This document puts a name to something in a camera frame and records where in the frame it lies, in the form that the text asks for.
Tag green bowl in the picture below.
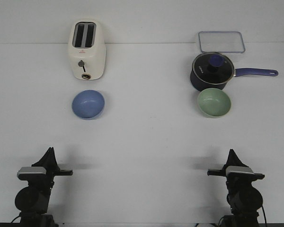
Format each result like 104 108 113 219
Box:
197 88 232 118

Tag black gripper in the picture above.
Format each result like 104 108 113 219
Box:
207 149 265 187
31 147 73 190

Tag blue bowl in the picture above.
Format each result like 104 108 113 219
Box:
71 90 105 120

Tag clear plastic container lid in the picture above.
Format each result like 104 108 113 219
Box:
198 31 246 53

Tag white two-slot toaster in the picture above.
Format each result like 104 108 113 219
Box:
68 19 106 80

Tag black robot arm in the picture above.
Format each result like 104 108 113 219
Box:
15 147 73 227
207 149 265 227

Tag glass pot lid blue knob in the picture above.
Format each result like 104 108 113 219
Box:
192 52 235 85

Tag dark blue saucepan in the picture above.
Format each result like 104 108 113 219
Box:
190 68 279 91

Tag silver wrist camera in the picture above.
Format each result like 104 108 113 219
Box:
225 166 255 181
17 166 46 181

